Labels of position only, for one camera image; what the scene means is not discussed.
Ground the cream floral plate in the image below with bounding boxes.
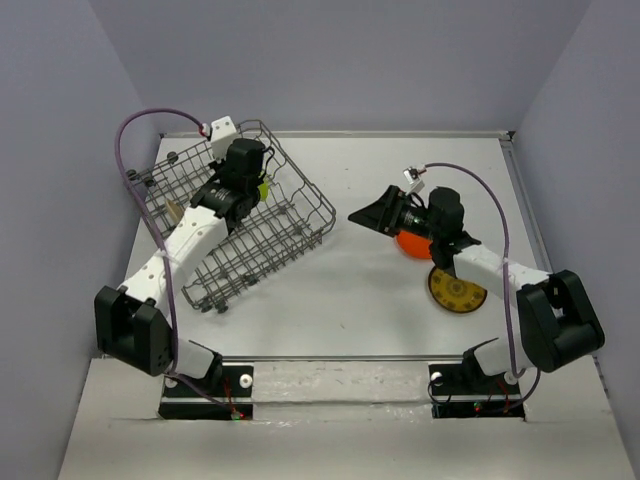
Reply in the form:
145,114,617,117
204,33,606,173
164,198,184,226

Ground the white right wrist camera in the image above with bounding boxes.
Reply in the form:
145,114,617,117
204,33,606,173
403,167,426,194

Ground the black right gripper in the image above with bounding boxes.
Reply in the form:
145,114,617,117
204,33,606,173
347,185,440,242

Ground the orange plate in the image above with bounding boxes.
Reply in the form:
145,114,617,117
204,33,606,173
395,231,432,260

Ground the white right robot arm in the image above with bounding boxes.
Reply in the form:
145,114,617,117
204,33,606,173
348,186,605,392

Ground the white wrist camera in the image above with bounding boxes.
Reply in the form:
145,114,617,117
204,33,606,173
209,116,239,161
403,167,426,194

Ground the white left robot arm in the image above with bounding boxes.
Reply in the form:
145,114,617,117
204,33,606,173
94,138,267,395

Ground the lime green plate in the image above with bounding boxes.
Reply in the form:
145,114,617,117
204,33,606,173
258,175,270,202

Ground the grey wire dish rack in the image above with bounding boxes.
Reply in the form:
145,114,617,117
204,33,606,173
127,120,336,313

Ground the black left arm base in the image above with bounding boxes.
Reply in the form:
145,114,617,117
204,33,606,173
158,362,254,421

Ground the yellow patterned dark plate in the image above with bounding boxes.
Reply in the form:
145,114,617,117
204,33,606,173
426,267,488,314

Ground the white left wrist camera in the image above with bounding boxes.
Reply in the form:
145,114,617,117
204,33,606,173
209,116,239,161

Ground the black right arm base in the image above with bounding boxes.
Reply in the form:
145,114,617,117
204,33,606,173
427,363,525,419

